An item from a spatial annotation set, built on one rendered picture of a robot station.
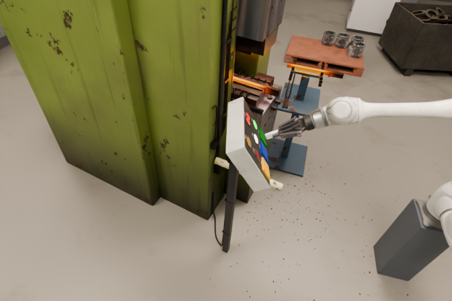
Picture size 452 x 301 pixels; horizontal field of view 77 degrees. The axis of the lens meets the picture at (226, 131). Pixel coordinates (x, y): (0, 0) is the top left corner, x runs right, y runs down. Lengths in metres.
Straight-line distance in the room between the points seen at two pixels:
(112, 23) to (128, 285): 1.56
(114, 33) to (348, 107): 1.07
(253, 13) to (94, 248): 1.83
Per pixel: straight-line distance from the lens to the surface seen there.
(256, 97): 1.75
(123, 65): 1.55
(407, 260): 2.24
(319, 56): 4.39
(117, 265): 2.22
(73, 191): 2.67
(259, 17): 1.46
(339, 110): 1.16
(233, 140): 1.15
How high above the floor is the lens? 1.97
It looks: 42 degrees down
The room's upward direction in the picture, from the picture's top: 4 degrees clockwise
